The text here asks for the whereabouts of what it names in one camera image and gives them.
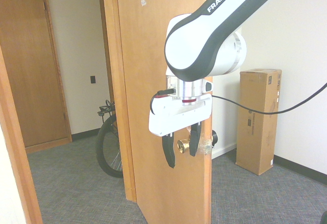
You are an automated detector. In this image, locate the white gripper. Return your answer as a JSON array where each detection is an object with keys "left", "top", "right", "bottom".
[{"left": 148, "top": 94, "right": 213, "bottom": 169}]

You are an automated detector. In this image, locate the wooden door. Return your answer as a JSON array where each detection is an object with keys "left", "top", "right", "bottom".
[
  {"left": 0, "top": 0, "right": 66, "bottom": 148},
  {"left": 0, "top": 0, "right": 73, "bottom": 155},
  {"left": 115, "top": 0, "right": 214, "bottom": 224}
]

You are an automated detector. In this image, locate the brass door knob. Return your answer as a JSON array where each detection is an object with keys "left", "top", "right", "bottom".
[{"left": 177, "top": 136, "right": 192, "bottom": 155}]

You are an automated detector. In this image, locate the clear tape on door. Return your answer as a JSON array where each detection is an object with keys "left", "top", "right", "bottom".
[{"left": 200, "top": 134, "right": 214, "bottom": 155}]

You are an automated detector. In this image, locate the closed wooden door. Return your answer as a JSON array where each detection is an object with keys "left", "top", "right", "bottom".
[
  {"left": 0, "top": 0, "right": 73, "bottom": 155},
  {"left": 0, "top": 0, "right": 66, "bottom": 148}
]

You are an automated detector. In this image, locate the tall cardboard box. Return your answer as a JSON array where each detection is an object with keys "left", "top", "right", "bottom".
[{"left": 235, "top": 68, "right": 283, "bottom": 176}]

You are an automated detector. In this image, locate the black bicycle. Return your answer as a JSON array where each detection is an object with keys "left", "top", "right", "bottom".
[{"left": 96, "top": 100, "right": 125, "bottom": 178}]

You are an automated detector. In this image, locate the black baseboard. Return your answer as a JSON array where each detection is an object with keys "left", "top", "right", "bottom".
[
  {"left": 71, "top": 128, "right": 102, "bottom": 142},
  {"left": 273, "top": 154, "right": 327, "bottom": 184}
]

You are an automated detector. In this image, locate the wooden door frame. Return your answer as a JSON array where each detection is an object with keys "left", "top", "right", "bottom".
[{"left": 97, "top": 0, "right": 137, "bottom": 203}]

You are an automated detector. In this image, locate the black cable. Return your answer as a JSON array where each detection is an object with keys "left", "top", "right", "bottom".
[{"left": 150, "top": 82, "right": 327, "bottom": 115}]

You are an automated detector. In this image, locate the wooden doorway post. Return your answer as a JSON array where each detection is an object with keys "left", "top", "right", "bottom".
[{"left": 0, "top": 44, "right": 43, "bottom": 224}]

